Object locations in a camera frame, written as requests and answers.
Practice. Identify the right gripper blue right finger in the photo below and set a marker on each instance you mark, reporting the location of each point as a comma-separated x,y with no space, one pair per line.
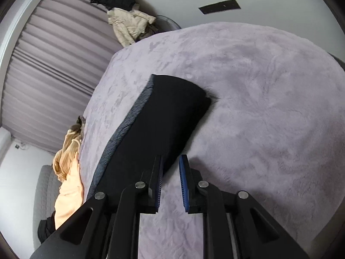
234,225

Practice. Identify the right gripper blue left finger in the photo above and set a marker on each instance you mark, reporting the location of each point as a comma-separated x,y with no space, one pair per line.
103,229

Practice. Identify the black pants with patterned trim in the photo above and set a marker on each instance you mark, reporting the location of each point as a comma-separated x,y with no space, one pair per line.
160,123

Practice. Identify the peach cream towel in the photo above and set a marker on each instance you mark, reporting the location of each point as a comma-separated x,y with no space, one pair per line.
71,194

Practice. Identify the black clothes pile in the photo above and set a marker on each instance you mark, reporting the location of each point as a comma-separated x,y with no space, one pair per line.
46,228

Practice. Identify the grey quilted headboard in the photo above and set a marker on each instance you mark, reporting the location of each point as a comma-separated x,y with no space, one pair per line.
46,193

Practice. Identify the yellow striped garment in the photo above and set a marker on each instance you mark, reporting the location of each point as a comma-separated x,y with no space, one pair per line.
63,159

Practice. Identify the lilac plush bed blanket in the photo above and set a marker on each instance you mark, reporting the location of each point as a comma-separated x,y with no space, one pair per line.
275,127

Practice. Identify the white air conditioner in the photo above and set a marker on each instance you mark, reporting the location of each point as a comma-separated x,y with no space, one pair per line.
5,141

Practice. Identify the pleated grey curtain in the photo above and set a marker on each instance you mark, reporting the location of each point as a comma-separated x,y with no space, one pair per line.
57,62

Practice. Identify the beige puffer jacket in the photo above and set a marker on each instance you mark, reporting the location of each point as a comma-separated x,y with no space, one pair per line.
131,26

